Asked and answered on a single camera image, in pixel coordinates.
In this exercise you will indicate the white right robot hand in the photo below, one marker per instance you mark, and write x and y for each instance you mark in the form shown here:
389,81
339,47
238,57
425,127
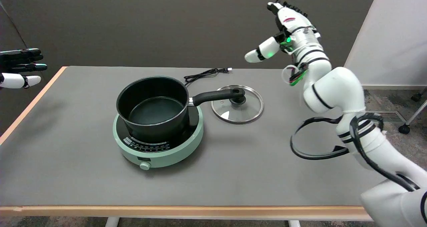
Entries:
295,20

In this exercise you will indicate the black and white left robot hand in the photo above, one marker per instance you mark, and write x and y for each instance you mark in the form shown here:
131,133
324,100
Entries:
13,80

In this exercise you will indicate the glass pot lid black knob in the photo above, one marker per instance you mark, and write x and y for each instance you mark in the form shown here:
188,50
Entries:
248,113

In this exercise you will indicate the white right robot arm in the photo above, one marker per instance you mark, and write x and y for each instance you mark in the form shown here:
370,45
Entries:
337,90

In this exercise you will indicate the floor vent grille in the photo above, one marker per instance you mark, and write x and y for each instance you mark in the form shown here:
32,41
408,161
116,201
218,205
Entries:
393,117

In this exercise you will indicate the grey table mat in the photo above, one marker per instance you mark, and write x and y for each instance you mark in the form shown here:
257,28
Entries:
250,160

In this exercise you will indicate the office chair base with casters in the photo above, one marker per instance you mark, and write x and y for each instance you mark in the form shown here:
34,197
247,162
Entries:
404,129

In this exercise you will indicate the white table leg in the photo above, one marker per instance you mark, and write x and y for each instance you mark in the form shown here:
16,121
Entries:
294,224
112,222

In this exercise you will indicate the green round induction cooker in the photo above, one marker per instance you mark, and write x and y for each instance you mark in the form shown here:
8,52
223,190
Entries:
173,155

